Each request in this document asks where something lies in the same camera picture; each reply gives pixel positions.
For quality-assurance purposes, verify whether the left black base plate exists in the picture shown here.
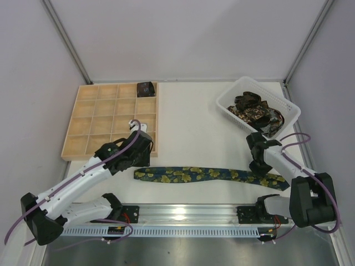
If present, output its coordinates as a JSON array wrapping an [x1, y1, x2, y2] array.
[[111, 205, 140, 224]]

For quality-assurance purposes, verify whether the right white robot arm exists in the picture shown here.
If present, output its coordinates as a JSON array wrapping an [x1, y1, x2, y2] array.
[[246, 132, 341, 234]]

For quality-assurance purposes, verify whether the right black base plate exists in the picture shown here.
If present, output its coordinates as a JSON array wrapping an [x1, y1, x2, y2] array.
[[236, 206, 288, 224]]

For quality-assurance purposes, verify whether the aluminium mounting rail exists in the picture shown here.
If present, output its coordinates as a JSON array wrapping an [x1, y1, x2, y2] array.
[[63, 203, 295, 227]]

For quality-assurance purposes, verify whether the white slotted cable duct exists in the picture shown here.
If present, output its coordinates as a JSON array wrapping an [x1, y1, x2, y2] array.
[[62, 226, 260, 238]]

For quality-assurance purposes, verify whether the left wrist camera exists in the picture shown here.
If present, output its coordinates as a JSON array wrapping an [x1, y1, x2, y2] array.
[[128, 120, 148, 133]]

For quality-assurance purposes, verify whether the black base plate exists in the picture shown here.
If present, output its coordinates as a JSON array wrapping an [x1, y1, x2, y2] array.
[[236, 206, 288, 224], [111, 205, 140, 224]]

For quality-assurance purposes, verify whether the right aluminium frame post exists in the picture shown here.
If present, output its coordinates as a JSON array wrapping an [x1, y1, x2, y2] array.
[[283, 0, 336, 85]]

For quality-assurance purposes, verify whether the left aluminium frame post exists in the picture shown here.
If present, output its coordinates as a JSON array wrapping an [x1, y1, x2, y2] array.
[[40, 0, 93, 85]]

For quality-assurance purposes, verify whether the aluminium frame post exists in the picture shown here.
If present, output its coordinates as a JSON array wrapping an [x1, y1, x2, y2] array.
[[283, 0, 336, 85], [40, 0, 93, 85]]

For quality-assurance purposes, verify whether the brown patterned tie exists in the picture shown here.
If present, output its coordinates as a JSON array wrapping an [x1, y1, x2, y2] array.
[[227, 91, 269, 127]]

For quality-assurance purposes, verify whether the rolled dark tie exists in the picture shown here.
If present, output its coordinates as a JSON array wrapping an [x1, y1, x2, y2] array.
[[136, 81, 155, 98]]

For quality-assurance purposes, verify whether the wooden compartment tray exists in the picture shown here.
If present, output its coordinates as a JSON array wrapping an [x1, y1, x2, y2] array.
[[61, 82, 159, 161]]

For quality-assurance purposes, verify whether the dark striped tie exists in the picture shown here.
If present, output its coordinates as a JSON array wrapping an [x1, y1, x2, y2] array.
[[256, 108, 285, 138]]

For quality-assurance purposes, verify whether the blue yellow floral tie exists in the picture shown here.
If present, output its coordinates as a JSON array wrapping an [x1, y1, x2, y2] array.
[[133, 167, 290, 191]]

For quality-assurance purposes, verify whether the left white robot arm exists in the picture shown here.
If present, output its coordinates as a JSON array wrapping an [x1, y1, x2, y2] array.
[[21, 131, 153, 245]]

